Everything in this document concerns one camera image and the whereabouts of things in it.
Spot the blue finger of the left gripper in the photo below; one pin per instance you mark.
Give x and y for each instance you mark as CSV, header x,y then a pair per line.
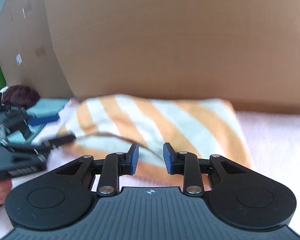
x,y
37,121
54,143

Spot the orange white striped shirt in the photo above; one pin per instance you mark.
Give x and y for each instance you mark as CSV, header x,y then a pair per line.
x,y
113,123

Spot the left cardboard box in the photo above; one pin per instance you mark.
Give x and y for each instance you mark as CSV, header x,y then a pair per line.
x,y
24,30

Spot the pink fleece towel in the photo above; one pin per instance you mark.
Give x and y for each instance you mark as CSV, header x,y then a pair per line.
x,y
273,145

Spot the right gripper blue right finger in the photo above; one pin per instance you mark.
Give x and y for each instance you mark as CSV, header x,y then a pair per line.
x,y
187,165

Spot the white label on left box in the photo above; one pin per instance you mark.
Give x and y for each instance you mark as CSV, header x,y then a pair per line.
x,y
18,59

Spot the teal garment with black strap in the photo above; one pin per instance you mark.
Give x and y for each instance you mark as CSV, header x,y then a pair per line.
x,y
43,107

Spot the large cardboard box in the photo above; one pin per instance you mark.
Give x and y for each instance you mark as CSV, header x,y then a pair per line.
x,y
244,51

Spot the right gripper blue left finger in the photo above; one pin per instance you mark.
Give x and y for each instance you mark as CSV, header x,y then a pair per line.
x,y
115,165

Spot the dark brown garment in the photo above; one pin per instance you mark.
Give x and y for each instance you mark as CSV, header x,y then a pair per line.
x,y
20,96

